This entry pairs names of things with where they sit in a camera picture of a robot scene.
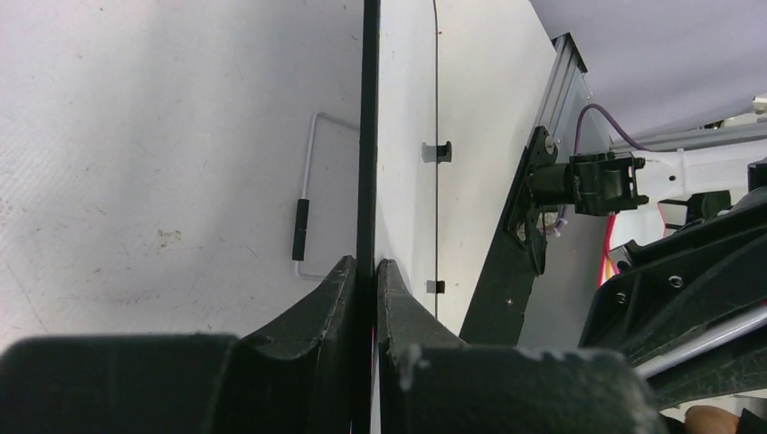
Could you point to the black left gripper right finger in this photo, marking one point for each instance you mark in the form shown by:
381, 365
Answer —
433, 382

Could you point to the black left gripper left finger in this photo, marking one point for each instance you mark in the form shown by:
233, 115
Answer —
290, 376

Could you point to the black framed whiteboard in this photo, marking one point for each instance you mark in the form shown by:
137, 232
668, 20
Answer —
398, 169

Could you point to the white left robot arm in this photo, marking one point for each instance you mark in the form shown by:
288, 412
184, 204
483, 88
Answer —
671, 290

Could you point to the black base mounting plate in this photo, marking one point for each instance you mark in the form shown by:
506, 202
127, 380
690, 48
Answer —
516, 256

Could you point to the aluminium front rail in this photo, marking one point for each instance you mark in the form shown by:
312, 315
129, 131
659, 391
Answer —
565, 93

